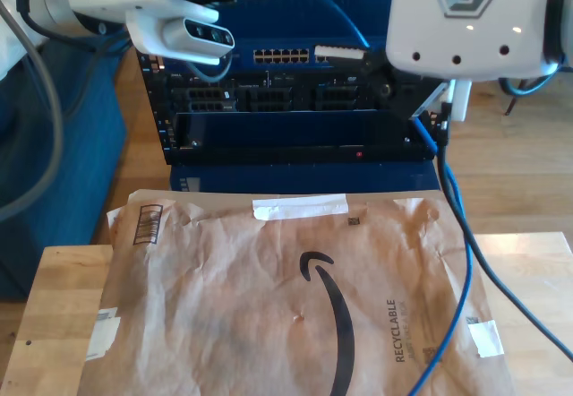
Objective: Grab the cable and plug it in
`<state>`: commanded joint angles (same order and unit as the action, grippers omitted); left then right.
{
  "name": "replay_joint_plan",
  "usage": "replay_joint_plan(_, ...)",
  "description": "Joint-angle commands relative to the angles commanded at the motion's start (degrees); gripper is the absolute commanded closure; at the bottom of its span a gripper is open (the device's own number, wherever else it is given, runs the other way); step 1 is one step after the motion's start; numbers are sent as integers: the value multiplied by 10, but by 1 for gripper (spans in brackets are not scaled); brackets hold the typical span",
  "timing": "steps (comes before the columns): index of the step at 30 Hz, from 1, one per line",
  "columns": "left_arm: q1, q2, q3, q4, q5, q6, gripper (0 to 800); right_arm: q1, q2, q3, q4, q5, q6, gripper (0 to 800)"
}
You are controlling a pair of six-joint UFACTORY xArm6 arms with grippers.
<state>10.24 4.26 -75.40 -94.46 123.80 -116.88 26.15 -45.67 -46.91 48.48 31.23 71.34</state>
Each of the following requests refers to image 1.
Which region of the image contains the thick grey cable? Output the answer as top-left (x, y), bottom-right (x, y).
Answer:
top-left (0, 0), bottom-right (64, 222)

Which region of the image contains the brown paper mailer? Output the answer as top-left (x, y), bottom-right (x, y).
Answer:
top-left (82, 188), bottom-right (516, 396)

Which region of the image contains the blue network cable clear plug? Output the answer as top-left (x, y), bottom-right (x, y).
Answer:
top-left (268, 0), bottom-right (475, 396)

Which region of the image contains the flat blue box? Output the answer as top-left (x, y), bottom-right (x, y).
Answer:
top-left (169, 162), bottom-right (442, 194)

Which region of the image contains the black equipment rack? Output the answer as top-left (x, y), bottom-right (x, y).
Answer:
top-left (136, 50), bottom-right (449, 167)

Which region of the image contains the white tape strip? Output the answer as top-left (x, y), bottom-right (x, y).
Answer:
top-left (466, 318), bottom-right (506, 359)
top-left (252, 193), bottom-right (350, 222)

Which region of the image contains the white tape with grey print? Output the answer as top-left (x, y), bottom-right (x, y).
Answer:
top-left (84, 306), bottom-right (122, 362)

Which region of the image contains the black camera cable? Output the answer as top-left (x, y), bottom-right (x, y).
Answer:
top-left (436, 99), bottom-right (573, 361)

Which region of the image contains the blue network switch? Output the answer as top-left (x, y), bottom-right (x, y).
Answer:
top-left (158, 0), bottom-right (398, 74)

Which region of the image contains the blue front rack unit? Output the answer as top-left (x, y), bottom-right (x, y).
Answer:
top-left (172, 111), bottom-right (426, 151)

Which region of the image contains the black rack server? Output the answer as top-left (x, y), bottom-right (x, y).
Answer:
top-left (164, 71), bottom-right (422, 115)

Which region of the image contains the blue sofa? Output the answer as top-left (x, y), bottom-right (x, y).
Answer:
top-left (0, 37), bottom-right (128, 301)

